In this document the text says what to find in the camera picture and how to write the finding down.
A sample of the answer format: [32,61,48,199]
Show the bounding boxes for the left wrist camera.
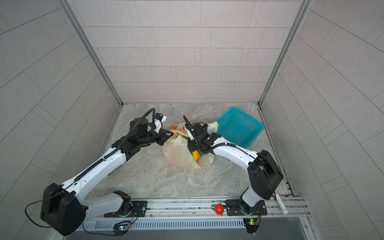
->
[154,113,167,134]

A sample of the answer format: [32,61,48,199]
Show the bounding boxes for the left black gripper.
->
[137,128,175,147]

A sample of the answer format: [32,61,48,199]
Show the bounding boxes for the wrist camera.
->
[183,127,195,141]
[154,113,167,134]

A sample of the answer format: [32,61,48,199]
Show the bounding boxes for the right circuit board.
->
[243,219,260,234]

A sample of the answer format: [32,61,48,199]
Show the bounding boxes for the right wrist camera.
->
[183,127,195,141]

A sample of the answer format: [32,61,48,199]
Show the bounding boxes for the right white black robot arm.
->
[186,121,283,216]

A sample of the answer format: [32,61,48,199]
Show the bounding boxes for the white marker pen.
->
[275,194,289,215]

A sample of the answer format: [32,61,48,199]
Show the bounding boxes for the cream plastic bag orange print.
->
[163,122,214,169]

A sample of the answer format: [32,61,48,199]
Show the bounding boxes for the red emergency stop button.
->
[211,204,224,216]

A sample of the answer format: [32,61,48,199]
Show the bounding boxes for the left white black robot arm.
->
[40,113,173,236]

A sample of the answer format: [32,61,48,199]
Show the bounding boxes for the left circuit board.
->
[113,221,132,236]

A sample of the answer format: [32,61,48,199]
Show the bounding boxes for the teal plastic basket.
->
[217,107,265,149]

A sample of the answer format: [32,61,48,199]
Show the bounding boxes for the black corrugated cable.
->
[73,107,157,182]

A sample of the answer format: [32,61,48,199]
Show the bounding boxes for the circuit board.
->
[243,219,260,234]
[113,221,132,236]

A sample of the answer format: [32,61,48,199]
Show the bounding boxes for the aluminium mounting rail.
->
[83,196,310,220]

